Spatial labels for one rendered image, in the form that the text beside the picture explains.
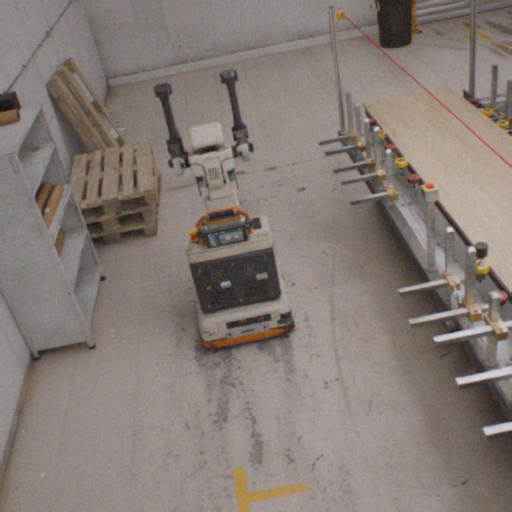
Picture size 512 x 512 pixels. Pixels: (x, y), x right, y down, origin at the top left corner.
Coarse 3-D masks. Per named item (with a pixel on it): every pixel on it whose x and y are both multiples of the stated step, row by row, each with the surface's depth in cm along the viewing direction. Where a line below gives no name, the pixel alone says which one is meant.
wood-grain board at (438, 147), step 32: (416, 96) 497; (448, 96) 486; (384, 128) 456; (416, 128) 447; (448, 128) 438; (480, 128) 430; (416, 160) 406; (448, 160) 399; (480, 160) 392; (448, 192) 366; (480, 192) 360; (480, 224) 333
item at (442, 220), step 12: (384, 144) 468; (384, 156) 476; (396, 156) 440; (408, 168) 416; (420, 192) 401; (420, 204) 406; (444, 216) 362; (444, 228) 367; (456, 228) 346; (444, 240) 372; (456, 240) 350; (456, 252) 354; (492, 276) 307; (480, 288) 327; (492, 288) 310; (504, 312) 301
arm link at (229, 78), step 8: (224, 72) 393; (232, 72) 392; (224, 80) 388; (232, 80) 389; (232, 88) 391; (232, 96) 393; (232, 104) 395; (240, 120) 399; (232, 128) 402; (248, 136) 403
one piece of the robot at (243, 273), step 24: (216, 216) 371; (264, 216) 398; (192, 240) 378; (264, 240) 383; (192, 264) 388; (216, 264) 388; (240, 264) 390; (264, 264) 392; (216, 288) 398; (240, 288) 400; (264, 288) 402
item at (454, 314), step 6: (480, 306) 285; (486, 306) 285; (444, 312) 286; (450, 312) 285; (456, 312) 285; (462, 312) 284; (468, 312) 284; (420, 318) 286; (426, 318) 285; (432, 318) 284; (438, 318) 284; (444, 318) 284; (450, 318) 285; (456, 318) 285; (414, 324) 284; (420, 324) 285; (426, 324) 285
